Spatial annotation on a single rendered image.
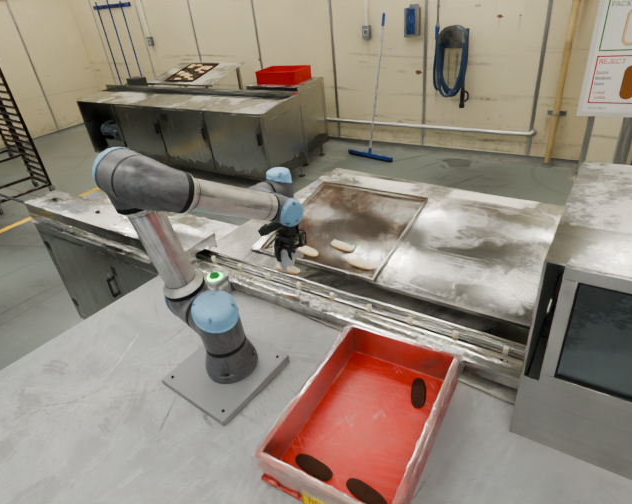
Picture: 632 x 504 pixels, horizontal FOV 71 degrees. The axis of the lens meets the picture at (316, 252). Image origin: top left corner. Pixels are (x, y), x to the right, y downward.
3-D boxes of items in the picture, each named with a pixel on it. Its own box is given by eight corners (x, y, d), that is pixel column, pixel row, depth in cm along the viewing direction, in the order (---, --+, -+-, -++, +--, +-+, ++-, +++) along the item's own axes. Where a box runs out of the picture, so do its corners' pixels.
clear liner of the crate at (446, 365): (254, 481, 100) (246, 455, 94) (351, 343, 134) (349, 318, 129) (394, 559, 83) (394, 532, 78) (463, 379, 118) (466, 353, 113)
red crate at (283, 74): (256, 84, 483) (254, 72, 476) (274, 77, 508) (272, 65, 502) (295, 84, 459) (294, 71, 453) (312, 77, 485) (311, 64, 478)
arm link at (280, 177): (258, 172, 135) (279, 163, 140) (263, 204, 140) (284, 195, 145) (274, 177, 130) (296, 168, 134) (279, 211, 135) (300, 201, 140)
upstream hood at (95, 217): (29, 214, 240) (22, 200, 235) (60, 201, 252) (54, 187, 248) (186, 269, 176) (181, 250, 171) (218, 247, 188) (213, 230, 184)
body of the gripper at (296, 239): (294, 255, 144) (290, 223, 138) (274, 250, 148) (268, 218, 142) (307, 244, 149) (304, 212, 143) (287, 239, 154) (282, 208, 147)
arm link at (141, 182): (141, 160, 86) (311, 196, 122) (118, 150, 93) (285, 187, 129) (130, 217, 88) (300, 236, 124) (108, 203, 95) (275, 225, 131)
